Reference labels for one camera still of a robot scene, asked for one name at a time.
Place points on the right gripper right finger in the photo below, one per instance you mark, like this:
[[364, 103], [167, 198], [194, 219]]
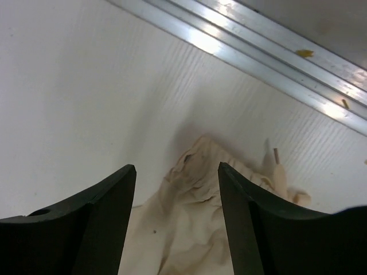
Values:
[[269, 235]]

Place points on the beige trousers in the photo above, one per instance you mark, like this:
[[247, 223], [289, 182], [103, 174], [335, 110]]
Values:
[[181, 228]]

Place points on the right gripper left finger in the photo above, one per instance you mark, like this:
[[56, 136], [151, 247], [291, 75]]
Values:
[[83, 234]]

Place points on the right aluminium rail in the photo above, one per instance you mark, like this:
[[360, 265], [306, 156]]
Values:
[[247, 40]]

